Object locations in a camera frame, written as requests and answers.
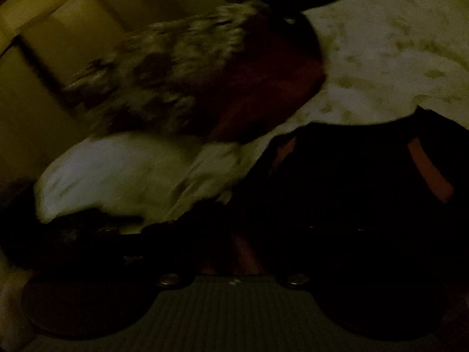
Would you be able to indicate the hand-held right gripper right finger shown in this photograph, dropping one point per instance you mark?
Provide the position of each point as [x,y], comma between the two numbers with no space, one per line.
[296,256]

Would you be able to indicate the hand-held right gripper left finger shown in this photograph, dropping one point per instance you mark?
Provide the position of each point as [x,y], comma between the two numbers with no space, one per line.
[172,256]

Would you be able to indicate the dark garment with orange stripes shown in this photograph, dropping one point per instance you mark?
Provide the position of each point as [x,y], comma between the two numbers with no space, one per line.
[344,183]

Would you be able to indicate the dark red cloth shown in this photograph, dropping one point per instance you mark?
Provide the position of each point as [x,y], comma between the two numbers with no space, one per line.
[271,80]

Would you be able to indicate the pale wooden wardrobe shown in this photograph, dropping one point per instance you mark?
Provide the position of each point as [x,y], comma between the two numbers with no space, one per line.
[55,44]

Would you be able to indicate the floral patterned pillow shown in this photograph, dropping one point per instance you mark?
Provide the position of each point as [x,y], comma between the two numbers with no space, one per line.
[172,62]

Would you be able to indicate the white patterned blanket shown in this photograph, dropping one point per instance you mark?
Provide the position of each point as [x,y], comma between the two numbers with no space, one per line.
[377,55]

